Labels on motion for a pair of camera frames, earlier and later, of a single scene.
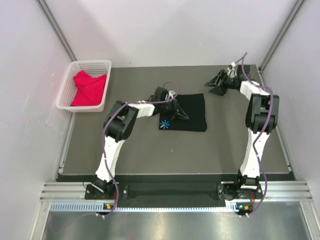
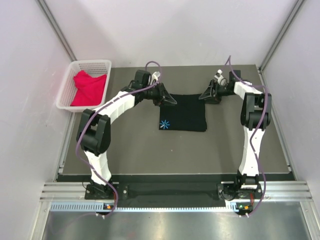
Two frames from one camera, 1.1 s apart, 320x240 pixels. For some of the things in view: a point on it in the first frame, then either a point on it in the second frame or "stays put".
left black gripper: x=176 y=109 → x=162 y=93
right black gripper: x=218 y=90 → x=210 y=97
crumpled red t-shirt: x=89 y=89 stays put
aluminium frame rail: x=271 y=190 stays put
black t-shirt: x=193 y=105 stays put
